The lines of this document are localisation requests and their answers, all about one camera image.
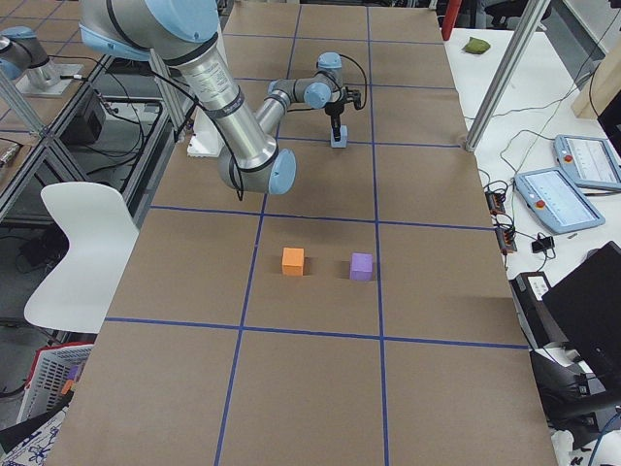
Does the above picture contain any teach pendant near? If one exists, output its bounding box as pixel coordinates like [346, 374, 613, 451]
[514, 168, 605, 234]

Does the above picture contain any teach pendant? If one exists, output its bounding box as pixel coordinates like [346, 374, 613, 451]
[553, 135, 620, 191]
[514, 168, 605, 234]

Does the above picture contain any brown paper table cover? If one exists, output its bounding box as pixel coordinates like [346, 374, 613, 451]
[49, 3, 556, 465]

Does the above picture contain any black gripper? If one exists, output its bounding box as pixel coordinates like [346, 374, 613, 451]
[325, 86, 363, 141]

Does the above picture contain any orange foam block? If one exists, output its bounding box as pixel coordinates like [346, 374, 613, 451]
[281, 247, 305, 277]

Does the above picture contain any white laundry basket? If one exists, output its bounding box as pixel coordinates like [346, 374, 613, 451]
[16, 343, 94, 423]

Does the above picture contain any purple foam block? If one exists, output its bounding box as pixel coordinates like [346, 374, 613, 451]
[349, 252, 374, 282]

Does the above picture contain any black laptop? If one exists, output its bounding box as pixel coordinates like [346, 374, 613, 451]
[543, 241, 620, 383]

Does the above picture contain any white plastic chair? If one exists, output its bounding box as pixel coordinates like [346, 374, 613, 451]
[24, 182, 139, 334]

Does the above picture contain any light blue foam block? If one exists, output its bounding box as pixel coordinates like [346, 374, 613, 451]
[330, 125, 348, 149]

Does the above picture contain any teach pendant far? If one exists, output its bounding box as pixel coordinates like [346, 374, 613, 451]
[553, 135, 620, 191]

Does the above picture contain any green bean bag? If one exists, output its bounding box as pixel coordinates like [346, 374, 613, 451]
[462, 37, 491, 55]

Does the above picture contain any black power adapter box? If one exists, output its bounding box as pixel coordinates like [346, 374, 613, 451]
[60, 95, 105, 146]

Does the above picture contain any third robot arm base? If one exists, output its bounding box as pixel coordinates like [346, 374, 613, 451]
[1, 26, 83, 97]

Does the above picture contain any aluminium frame post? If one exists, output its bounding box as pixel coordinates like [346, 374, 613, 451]
[464, 0, 551, 152]

